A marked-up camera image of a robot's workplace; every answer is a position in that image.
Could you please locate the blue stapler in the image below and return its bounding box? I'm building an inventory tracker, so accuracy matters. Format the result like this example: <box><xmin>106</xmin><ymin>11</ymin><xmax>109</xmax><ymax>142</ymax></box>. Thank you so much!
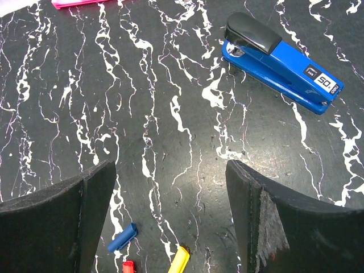
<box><xmin>222</xmin><ymin>11</ymin><xmax>344</xmax><ymax>114</ymax></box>

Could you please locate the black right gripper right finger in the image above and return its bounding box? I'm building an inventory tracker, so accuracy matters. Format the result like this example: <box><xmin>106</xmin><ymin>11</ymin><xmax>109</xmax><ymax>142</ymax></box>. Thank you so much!
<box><xmin>225</xmin><ymin>160</ymin><xmax>363</xmax><ymax>272</ymax></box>

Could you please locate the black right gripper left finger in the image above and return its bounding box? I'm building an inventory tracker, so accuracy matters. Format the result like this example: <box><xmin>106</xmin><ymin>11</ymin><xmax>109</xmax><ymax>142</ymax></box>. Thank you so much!
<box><xmin>1</xmin><ymin>160</ymin><xmax>116</xmax><ymax>272</ymax></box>

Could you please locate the yellow pen cap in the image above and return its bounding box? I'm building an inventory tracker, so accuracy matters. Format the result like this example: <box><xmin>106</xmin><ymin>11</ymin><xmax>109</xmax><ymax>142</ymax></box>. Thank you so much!
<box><xmin>168</xmin><ymin>246</ymin><xmax>190</xmax><ymax>273</ymax></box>

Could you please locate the blue pen cap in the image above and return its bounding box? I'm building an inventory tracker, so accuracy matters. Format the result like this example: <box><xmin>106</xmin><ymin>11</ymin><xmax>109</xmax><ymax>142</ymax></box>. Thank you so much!
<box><xmin>107</xmin><ymin>223</ymin><xmax>138</xmax><ymax>253</ymax></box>

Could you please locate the red pen cap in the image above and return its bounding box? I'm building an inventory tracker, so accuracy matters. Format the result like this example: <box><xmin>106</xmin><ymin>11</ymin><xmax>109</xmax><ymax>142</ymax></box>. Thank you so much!
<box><xmin>122</xmin><ymin>260</ymin><xmax>135</xmax><ymax>273</ymax></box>

